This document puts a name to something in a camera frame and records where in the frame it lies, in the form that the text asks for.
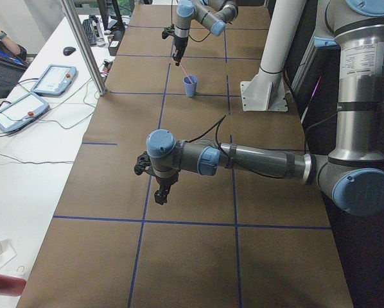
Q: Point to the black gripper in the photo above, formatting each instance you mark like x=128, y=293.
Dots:
x=180, y=43
x=165, y=182

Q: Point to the pink chopstick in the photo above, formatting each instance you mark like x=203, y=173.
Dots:
x=186, y=73

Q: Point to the blue ribbed cup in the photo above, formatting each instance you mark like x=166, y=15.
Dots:
x=190, y=85

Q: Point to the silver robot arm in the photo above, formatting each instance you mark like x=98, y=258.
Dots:
x=349, y=175
x=212, y=15

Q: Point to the black keyboard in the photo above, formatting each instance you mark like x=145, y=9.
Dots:
x=90, y=27

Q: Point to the black computer mouse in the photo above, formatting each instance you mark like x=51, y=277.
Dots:
x=68, y=50

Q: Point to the far teach pendant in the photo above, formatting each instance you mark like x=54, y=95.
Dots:
x=55, y=80

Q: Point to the teach pendant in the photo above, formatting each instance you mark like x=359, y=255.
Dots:
x=22, y=112
x=55, y=80

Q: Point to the near teach pendant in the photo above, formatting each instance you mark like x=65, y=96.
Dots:
x=22, y=112

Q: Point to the seated person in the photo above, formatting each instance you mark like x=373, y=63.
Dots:
x=12, y=64

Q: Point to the red cylinder bottle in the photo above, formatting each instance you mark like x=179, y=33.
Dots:
x=11, y=286

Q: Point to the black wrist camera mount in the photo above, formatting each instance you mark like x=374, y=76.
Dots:
x=143, y=165
x=168, y=31

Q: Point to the white pedestal column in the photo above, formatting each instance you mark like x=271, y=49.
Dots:
x=265, y=92

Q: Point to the aluminium frame post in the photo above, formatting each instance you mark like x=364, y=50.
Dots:
x=80, y=36

